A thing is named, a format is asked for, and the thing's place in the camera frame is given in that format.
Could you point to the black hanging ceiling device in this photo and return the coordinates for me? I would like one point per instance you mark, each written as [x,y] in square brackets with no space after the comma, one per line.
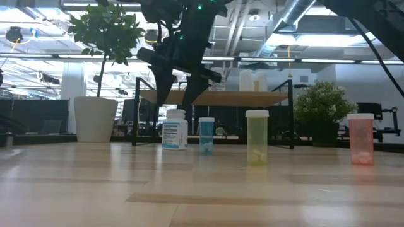
[14,34]
[151,36]

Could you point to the black office monitor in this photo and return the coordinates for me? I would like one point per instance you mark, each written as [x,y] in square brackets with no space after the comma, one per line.
[369,111]

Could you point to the blue translucent pill vial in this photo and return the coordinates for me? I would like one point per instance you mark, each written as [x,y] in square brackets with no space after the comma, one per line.
[206,135]

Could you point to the tall green leafy plant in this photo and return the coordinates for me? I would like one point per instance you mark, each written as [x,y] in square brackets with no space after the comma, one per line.
[107,31]

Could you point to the dark office partition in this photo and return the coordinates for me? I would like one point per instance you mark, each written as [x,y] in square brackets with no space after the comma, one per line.
[28,116]

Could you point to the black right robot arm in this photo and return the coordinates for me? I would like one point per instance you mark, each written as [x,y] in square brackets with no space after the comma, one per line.
[378,19]

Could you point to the small bushy green plant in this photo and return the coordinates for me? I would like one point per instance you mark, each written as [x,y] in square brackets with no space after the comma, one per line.
[322,104]

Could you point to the pink translucent pill vial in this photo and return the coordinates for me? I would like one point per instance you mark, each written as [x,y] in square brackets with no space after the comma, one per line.
[360,138]

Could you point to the wooden shelf black metal frame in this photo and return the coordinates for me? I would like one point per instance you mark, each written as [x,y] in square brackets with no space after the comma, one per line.
[227,98]

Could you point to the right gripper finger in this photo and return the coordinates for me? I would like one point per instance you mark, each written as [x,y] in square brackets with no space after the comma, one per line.
[194,88]
[164,85]

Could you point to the white labelled medicine bottle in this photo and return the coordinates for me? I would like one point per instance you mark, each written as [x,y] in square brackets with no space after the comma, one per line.
[174,132]
[217,87]

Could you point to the yellow translucent pill vial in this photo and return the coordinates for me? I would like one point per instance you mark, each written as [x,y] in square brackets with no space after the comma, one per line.
[257,138]

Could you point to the silver slanted ceiling duct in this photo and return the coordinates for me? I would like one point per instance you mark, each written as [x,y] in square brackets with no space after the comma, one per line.
[293,12]

